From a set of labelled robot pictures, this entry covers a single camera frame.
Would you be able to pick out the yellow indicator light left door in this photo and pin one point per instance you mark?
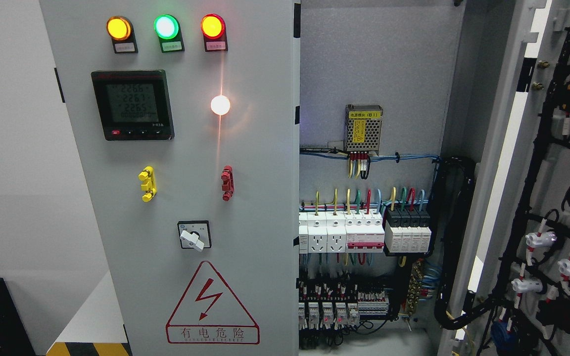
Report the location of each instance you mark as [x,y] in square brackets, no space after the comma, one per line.
[119,28]

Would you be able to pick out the yellow terminal post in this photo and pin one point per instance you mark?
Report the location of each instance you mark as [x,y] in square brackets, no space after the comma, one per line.
[148,184]

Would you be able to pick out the red electric hazard warning sticker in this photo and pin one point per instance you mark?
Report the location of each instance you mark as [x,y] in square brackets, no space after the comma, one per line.
[210,312]

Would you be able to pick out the black digital power meter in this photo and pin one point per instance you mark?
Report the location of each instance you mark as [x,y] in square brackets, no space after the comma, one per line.
[133,105]

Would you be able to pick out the red terminal post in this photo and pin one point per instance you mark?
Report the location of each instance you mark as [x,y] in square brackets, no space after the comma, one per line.
[228,183]

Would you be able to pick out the green indicator light left door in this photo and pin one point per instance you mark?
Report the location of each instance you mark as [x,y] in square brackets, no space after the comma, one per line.
[166,26]

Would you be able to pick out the white rotary selector switch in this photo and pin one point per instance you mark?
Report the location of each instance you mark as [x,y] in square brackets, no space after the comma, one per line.
[194,235]

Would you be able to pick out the black surge protector modules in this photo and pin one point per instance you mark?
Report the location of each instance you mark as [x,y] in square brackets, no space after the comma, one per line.
[407,233]

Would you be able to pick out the red indicator light left door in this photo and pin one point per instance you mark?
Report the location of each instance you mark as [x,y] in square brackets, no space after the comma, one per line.
[213,26]

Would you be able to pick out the grey cabinet door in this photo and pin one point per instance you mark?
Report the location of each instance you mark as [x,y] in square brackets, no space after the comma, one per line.
[255,64]
[537,173]

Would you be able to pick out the white glowing indicator light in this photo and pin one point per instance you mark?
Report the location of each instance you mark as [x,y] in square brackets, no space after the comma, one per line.
[220,105]

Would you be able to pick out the grey electrical cabinet body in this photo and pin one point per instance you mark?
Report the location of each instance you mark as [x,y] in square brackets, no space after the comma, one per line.
[445,73]

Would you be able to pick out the lower relay terminal row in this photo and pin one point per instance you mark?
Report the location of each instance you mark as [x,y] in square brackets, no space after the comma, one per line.
[336,305]

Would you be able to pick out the perforated metal power supply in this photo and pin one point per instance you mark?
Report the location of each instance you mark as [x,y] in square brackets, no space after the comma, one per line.
[363,124]

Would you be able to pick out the white socket breaker row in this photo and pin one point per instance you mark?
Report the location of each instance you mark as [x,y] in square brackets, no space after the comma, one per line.
[340,232]

